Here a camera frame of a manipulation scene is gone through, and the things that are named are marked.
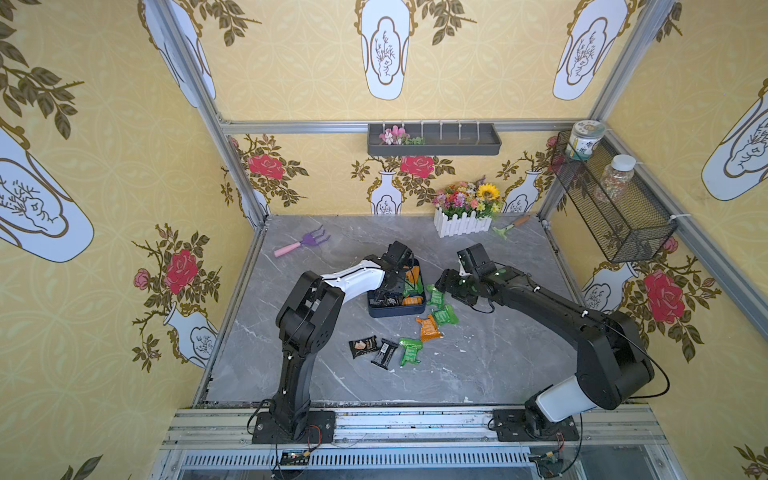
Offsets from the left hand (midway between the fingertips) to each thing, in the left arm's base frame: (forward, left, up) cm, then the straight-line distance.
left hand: (381, 279), depth 100 cm
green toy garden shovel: (+22, -47, -2) cm, 52 cm away
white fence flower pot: (+22, -31, +11) cm, 39 cm away
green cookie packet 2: (-13, -20, 0) cm, 24 cm away
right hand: (-7, -20, +8) cm, 22 cm away
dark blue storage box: (-7, -8, +1) cm, 11 cm away
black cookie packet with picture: (-22, +6, 0) cm, 23 cm away
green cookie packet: (-23, -8, -1) cm, 25 cm away
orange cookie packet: (-17, -14, -1) cm, 22 cm away
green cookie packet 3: (-7, -17, +1) cm, 19 cm away
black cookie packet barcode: (-24, 0, -1) cm, 24 cm away
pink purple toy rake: (+21, +28, -4) cm, 35 cm away
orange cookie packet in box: (+2, -11, +1) cm, 11 cm away
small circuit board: (-48, +22, -4) cm, 53 cm away
